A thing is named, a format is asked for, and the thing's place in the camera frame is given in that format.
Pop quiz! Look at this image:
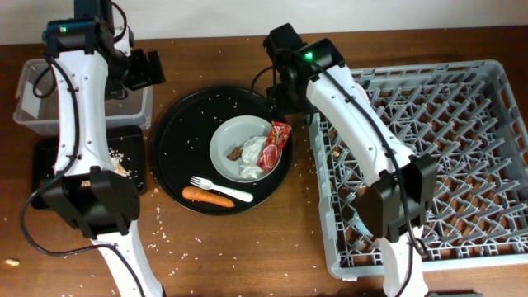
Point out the rice and peanut pile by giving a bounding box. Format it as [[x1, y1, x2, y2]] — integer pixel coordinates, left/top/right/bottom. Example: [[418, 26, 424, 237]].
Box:
[[109, 149, 130, 177]]

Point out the orange carrot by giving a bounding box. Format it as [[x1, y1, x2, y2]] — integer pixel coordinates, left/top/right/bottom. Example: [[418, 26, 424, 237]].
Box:
[[181, 186, 235, 208]]

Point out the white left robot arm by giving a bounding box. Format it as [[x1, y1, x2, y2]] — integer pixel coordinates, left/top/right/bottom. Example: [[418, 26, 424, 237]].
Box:
[[24, 0, 166, 296]]

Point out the grey dishwasher rack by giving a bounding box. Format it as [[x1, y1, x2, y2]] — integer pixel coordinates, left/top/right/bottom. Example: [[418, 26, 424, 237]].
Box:
[[307, 59, 528, 281]]

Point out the white tissue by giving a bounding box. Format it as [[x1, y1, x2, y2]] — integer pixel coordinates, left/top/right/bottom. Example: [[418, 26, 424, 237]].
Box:
[[240, 136, 266, 179]]

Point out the red snack wrapper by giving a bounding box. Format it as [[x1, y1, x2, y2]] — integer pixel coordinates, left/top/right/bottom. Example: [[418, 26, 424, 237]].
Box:
[[257, 121, 291, 172]]

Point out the white plastic fork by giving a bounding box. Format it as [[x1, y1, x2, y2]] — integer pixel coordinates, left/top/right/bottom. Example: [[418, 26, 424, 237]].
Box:
[[191, 176, 253, 202]]

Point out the clear plastic bin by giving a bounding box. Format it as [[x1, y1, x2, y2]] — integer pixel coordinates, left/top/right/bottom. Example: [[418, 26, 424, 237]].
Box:
[[13, 59, 153, 135]]

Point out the black rectangular tray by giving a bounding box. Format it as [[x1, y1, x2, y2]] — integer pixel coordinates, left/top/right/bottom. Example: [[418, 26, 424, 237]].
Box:
[[31, 125, 147, 195]]

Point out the grey round plate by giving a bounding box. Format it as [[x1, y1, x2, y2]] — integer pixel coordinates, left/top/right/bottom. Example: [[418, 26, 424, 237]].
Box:
[[210, 115, 282, 183]]

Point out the brown food scrap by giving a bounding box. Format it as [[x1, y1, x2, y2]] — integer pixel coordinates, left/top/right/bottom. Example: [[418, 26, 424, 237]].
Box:
[[227, 146, 243, 161]]

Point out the peanut on table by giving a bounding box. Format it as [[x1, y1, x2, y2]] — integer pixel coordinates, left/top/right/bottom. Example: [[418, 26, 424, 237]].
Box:
[[5, 258, 20, 266]]

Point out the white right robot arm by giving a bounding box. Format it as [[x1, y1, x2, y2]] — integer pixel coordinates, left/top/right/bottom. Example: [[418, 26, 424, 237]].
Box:
[[263, 23, 437, 296]]

